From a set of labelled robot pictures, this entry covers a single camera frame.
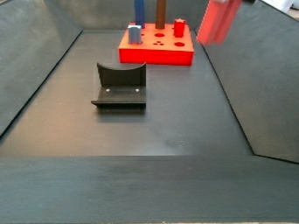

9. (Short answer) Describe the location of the red double-square peg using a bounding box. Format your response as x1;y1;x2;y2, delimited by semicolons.
196;0;242;46

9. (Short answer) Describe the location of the red peg board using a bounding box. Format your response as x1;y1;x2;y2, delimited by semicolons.
118;24;194;66

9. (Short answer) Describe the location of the grey-blue square peg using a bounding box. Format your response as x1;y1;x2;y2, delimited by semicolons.
127;25;142;45

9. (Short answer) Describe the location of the black curved holder stand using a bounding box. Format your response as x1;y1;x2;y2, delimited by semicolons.
91;64;146;108

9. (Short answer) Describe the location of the red star peg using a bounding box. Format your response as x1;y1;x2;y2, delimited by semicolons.
174;18;186;38

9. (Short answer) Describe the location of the brown round peg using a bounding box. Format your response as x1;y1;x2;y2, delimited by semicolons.
155;0;166;29

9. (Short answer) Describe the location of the blue tall peg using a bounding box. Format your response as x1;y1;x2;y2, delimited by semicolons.
135;0;146;27

